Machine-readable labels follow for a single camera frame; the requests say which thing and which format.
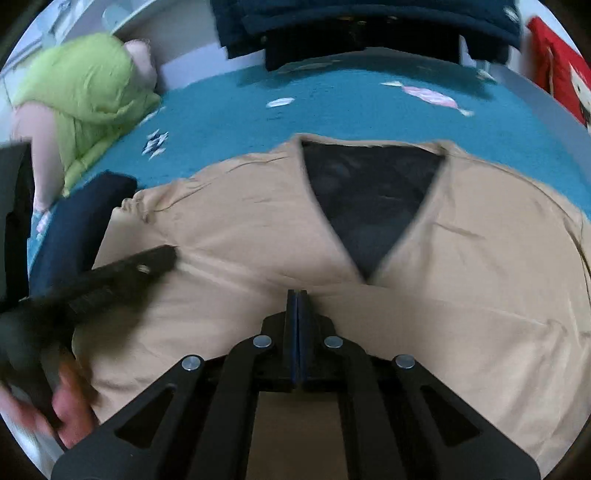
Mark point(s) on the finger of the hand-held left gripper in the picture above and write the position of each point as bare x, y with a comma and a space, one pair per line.
131, 272

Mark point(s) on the green garment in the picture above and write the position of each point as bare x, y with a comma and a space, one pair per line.
83, 87

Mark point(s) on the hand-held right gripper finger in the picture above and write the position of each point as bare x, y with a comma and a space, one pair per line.
304, 323
293, 323

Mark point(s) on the navy folded cloth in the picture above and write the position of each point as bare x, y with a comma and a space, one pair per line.
74, 230

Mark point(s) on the person's left hand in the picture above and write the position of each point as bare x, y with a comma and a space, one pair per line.
74, 410

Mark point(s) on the black object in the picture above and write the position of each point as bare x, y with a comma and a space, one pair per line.
14, 207

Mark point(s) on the navy garment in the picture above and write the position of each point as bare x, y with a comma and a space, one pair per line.
369, 18

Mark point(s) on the tan jacket with black lining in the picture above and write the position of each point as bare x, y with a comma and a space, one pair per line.
231, 221

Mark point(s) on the teal printed blanket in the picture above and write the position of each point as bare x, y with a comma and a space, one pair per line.
323, 106

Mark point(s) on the black garment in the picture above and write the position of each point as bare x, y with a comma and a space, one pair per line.
360, 48

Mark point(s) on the white headboard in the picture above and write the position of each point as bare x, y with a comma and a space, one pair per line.
184, 50

